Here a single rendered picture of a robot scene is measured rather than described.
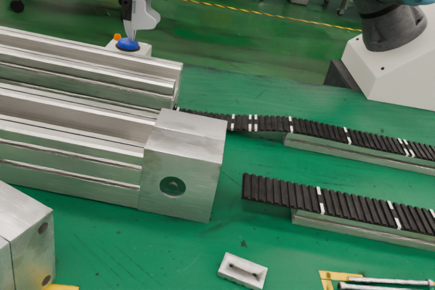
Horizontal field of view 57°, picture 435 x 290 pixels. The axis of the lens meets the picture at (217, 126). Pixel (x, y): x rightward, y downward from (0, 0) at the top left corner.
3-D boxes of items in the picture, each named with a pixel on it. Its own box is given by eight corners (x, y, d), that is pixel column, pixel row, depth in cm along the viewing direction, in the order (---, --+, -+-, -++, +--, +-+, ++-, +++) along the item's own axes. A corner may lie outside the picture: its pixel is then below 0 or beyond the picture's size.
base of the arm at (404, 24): (358, 39, 110) (344, 8, 105) (412, 10, 105) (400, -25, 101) (375, 59, 97) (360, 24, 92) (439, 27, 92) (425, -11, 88)
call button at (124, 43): (140, 48, 81) (140, 39, 80) (134, 55, 77) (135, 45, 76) (120, 44, 81) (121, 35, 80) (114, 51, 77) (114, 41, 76)
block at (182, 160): (216, 166, 61) (228, 112, 56) (208, 224, 50) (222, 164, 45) (158, 154, 61) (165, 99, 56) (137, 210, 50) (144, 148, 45)
